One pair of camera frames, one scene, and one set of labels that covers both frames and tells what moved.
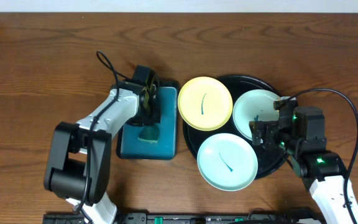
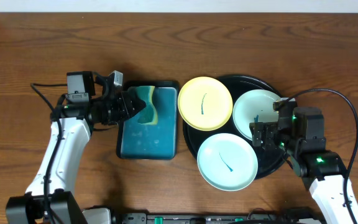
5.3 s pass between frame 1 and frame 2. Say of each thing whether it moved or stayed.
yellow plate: stayed
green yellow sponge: moved
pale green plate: stayed
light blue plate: stayed
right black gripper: stayed
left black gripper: moved
